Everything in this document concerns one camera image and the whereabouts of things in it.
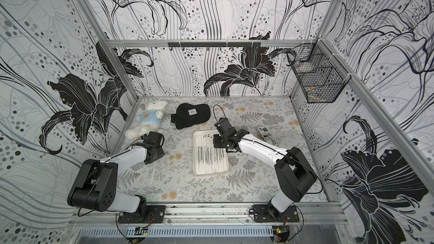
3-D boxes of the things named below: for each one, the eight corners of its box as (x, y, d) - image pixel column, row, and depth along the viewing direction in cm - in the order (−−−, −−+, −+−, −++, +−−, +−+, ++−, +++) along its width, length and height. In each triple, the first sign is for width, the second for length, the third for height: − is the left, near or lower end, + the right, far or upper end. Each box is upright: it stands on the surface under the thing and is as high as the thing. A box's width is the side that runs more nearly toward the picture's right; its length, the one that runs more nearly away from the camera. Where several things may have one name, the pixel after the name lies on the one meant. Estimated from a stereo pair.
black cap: (172, 128, 105) (169, 122, 99) (177, 108, 115) (174, 102, 110) (209, 128, 104) (208, 122, 99) (210, 108, 115) (209, 102, 110)
